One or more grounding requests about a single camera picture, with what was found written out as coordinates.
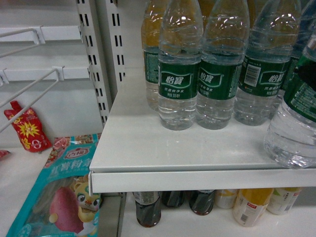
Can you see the water bottle far right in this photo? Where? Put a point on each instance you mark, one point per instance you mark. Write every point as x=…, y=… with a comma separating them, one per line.
x=307, y=28

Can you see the white slotted upright post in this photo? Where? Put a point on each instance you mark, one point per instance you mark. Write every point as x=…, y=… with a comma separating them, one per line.
x=101, y=32

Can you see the red seasoning pouch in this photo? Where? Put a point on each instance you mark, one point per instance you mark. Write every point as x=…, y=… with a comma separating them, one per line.
x=30, y=132

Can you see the green-label water bottle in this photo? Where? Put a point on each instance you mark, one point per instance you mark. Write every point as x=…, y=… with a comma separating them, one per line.
x=291, y=136

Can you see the teal sweet potato noodle bag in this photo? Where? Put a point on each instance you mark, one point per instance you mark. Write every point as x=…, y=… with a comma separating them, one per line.
x=60, y=203

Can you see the yellow white drink bottle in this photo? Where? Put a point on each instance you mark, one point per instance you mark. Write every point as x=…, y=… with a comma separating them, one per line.
x=225, y=198
x=282, y=199
x=250, y=205

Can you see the dark cola bottle below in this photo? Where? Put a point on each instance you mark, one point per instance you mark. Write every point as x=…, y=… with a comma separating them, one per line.
x=173, y=199
x=148, y=208
x=201, y=202

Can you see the water bottle green label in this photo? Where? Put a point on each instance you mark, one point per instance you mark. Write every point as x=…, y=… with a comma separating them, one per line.
x=224, y=45
x=179, y=57

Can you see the water bottle barcode label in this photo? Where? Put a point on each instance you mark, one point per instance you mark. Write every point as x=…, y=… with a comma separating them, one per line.
x=267, y=57

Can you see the water bottle back left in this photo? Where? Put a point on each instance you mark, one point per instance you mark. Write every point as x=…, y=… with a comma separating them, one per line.
x=150, y=31

